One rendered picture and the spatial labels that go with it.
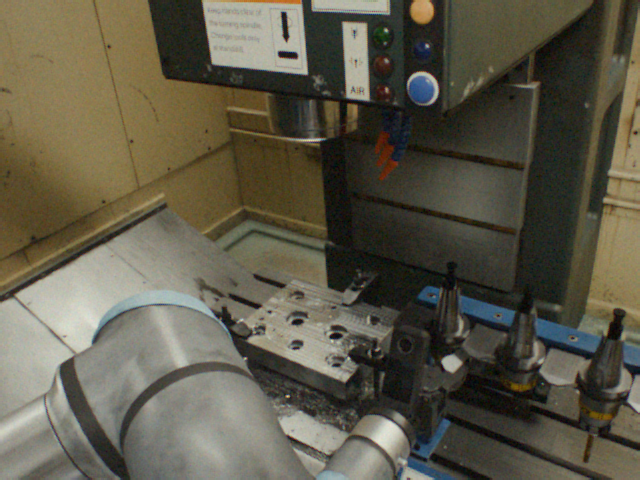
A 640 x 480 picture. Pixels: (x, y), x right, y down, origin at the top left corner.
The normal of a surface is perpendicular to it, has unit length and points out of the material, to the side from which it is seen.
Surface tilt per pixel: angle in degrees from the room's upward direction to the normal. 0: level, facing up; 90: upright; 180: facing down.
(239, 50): 90
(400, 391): 62
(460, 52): 90
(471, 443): 0
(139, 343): 18
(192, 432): 31
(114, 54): 90
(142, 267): 24
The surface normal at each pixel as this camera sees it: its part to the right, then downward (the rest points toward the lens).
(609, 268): -0.55, 0.45
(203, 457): 0.11, -0.33
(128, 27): 0.83, 0.23
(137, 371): -0.49, -0.61
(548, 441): -0.07, -0.86
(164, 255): 0.28, -0.69
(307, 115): -0.15, 0.51
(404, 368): -0.48, 0.00
